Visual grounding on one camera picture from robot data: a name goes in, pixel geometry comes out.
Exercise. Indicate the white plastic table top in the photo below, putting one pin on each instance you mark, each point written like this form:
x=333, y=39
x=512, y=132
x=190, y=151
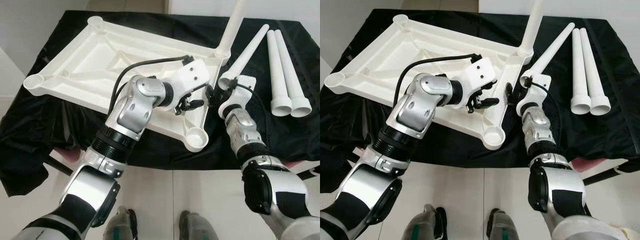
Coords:
x=90, y=65
x=390, y=65

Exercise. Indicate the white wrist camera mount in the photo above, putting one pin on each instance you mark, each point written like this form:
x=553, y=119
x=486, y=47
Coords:
x=537, y=85
x=240, y=87
x=480, y=72
x=192, y=75

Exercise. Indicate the robot right leg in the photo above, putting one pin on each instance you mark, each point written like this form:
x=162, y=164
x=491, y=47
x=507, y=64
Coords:
x=502, y=227
x=197, y=229

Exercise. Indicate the white plastic table leg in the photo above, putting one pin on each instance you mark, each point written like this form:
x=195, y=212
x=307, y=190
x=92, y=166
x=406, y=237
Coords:
x=276, y=75
x=247, y=52
x=552, y=50
x=293, y=80
x=595, y=75
x=532, y=25
x=231, y=30
x=578, y=70

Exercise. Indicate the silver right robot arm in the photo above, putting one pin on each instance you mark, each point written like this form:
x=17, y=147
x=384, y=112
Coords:
x=540, y=127
x=245, y=130

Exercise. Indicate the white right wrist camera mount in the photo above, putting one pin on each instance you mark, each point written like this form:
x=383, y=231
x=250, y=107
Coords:
x=240, y=87
x=537, y=85

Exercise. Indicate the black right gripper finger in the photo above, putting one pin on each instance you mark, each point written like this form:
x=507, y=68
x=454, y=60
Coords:
x=509, y=94
x=209, y=95

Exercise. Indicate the black table cloth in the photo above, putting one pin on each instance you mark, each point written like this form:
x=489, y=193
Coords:
x=280, y=135
x=585, y=135

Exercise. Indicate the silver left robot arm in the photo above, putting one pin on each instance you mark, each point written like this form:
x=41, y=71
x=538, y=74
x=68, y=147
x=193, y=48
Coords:
x=135, y=105
x=425, y=105

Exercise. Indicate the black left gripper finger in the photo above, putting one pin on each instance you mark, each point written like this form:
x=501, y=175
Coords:
x=489, y=103
x=195, y=104

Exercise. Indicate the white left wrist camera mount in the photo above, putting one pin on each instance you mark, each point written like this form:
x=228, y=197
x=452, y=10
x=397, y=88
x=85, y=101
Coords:
x=192, y=75
x=480, y=72

